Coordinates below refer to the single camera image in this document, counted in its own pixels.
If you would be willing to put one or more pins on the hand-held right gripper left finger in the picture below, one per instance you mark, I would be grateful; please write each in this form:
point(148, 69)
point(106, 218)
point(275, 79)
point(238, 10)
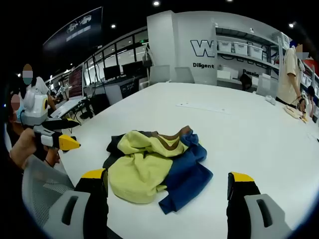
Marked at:
point(96, 206)

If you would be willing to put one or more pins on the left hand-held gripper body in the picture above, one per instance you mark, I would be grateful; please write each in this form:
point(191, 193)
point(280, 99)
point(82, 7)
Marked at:
point(33, 107)

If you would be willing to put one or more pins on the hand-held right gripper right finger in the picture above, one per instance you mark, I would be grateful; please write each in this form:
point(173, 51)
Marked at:
point(239, 206)

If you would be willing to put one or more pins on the yellow blue grey garment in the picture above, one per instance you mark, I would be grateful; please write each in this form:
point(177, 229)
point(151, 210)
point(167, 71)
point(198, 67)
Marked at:
point(139, 174)

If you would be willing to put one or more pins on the person's left hand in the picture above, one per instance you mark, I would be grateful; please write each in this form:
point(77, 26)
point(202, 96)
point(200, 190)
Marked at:
point(23, 147)

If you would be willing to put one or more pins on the person's blue face mask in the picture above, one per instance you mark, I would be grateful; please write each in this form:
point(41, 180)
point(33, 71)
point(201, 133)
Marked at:
point(19, 115)

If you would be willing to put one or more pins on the white side desk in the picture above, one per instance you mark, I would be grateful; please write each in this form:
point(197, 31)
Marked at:
point(64, 107)

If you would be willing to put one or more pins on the large curved monitor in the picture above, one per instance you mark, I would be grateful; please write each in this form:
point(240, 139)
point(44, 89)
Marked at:
point(75, 79)

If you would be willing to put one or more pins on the grey mesh office chair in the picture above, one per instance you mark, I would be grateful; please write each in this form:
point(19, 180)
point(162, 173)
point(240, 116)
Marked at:
point(42, 189)

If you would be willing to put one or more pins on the white chair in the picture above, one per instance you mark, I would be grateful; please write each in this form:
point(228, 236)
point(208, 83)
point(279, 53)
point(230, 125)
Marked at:
point(160, 74)
point(266, 87)
point(113, 93)
point(183, 74)

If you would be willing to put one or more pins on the black computer monitor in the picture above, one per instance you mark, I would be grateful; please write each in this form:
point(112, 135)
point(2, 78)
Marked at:
point(132, 69)
point(111, 72)

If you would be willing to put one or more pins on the dark desk panel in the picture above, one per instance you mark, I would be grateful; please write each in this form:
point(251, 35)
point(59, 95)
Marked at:
point(128, 88)

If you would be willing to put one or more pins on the hanging ceiling display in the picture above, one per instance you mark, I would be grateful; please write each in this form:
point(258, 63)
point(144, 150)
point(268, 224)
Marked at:
point(74, 30)

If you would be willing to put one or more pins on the beige cloth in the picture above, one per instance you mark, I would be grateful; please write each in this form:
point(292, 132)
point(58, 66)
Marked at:
point(294, 112)

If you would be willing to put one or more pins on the hanging grey bag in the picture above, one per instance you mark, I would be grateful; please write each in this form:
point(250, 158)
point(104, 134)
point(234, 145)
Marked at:
point(147, 58)

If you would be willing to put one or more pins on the small white cloth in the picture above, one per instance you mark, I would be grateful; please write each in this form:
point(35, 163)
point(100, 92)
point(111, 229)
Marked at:
point(270, 100)

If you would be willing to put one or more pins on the white shelf rack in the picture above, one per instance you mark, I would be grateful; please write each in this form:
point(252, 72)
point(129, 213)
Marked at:
point(271, 62)

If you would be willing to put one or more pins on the white storage bin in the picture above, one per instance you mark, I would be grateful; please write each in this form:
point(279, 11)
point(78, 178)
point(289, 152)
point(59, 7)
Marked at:
point(225, 47)
point(240, 48)
point(255, 51)

